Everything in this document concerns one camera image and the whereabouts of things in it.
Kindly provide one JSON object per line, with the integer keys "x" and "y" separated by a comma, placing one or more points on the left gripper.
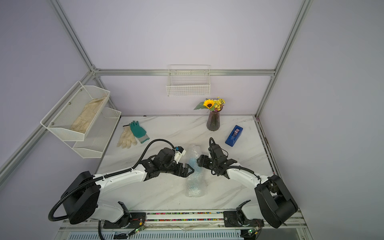
{"x": 180, "y": 165}

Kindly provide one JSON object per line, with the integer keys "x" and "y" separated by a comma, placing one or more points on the aluminium front rail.
{"x": 188, "y": 225}

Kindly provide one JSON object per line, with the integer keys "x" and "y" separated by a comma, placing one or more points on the dark glass flower vase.
{"x": 213, "y": 123}

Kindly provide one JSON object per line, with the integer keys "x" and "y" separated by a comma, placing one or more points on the clear bubble wrap sheet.
{"x": 193, "y": 153}

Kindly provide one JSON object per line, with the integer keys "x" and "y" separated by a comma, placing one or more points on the sunflower bouquet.
{"x": 213, "y": 105}

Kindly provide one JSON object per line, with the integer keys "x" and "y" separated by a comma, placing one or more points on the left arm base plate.
{"x": 135, "y": 221}

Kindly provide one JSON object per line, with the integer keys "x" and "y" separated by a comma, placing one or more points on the lower white mesh shelf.
{"x": 98, "y": 136}

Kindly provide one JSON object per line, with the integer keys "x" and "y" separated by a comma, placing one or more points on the beige work glove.
{"x": 127, "y": 138}

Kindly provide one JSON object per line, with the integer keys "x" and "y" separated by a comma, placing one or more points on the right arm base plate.
{"x": 238, "y": 219}

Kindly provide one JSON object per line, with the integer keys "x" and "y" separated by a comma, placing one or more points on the blue plastic wine glass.
{"x": 196, "y": 183}

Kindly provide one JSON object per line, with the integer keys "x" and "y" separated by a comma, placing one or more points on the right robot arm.
{"x": 275, "y": 204}

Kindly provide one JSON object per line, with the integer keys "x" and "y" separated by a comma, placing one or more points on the white wire wall basket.
{"x": 188, "y": 80}

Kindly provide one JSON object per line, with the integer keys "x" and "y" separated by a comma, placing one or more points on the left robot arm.
{"x": 86, "y": 197}

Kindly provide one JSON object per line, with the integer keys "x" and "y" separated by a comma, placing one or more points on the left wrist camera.
{"x": 179, "y": 152}

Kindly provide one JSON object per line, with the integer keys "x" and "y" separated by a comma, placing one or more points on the blue tape dispenser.
{"x": 234, "y": 135}

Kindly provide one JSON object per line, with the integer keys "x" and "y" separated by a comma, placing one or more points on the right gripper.
{"x": 204, "y": 160}

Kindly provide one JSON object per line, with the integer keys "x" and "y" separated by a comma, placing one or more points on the green work glove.
{"x": 139, "y": 132}

